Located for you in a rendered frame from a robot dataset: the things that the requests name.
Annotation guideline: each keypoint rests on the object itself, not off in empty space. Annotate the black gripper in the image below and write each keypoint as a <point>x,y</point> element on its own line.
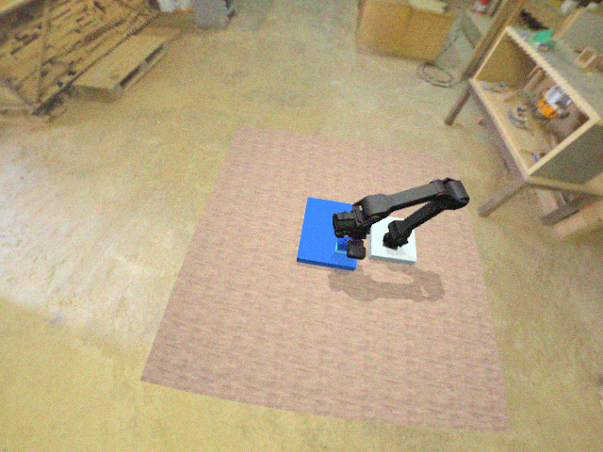
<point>356,249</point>

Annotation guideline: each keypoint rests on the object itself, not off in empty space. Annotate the blue flat platform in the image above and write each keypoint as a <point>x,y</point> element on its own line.
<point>318,244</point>

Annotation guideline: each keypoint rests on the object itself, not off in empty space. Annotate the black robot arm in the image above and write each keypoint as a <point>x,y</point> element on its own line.
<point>442,195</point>

